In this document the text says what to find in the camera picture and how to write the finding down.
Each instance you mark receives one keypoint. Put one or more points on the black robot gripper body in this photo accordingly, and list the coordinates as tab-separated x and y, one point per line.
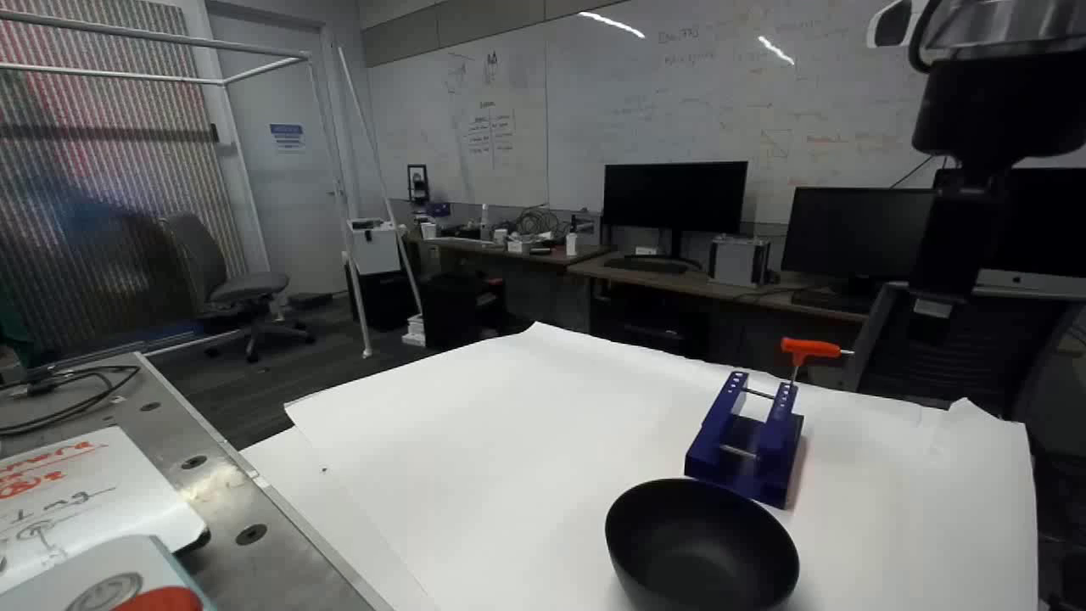
1000	103

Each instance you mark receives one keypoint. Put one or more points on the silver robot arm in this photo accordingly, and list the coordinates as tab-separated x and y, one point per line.
970	22

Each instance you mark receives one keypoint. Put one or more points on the black bowl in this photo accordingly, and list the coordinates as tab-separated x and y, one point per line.
681	545

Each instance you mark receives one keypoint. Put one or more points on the right black monitor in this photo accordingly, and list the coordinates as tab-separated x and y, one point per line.
1023	230

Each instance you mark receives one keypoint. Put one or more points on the black monitor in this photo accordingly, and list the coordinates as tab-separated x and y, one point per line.
1023	230
855	236
672	197

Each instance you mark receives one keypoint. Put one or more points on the middle black monitor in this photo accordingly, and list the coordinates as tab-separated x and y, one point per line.
855	236

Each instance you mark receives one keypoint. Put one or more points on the dark mesh chair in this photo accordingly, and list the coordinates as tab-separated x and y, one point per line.
990	348

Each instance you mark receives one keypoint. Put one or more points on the white box on desk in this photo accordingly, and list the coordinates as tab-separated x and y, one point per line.
737	261

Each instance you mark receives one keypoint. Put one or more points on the left black monitor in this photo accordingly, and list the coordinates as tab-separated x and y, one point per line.
672	197

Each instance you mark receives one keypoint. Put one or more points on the blue plastic tool rack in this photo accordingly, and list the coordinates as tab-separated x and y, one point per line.
741	454

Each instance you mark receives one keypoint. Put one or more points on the wooden office desk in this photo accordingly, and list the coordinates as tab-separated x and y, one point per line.
672	309

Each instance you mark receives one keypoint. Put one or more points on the white paper sheet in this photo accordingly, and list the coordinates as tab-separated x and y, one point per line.
477	479

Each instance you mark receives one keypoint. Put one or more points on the white cabinet unit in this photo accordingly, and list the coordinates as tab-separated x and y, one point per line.
374	247

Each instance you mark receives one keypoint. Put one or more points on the grey office chair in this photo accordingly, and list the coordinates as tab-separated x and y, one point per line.
252	296

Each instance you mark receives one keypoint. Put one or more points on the white orange box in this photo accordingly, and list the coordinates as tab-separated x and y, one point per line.
118	576

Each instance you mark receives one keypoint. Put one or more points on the white handwritten paper note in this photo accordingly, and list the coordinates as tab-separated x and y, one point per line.
70	496

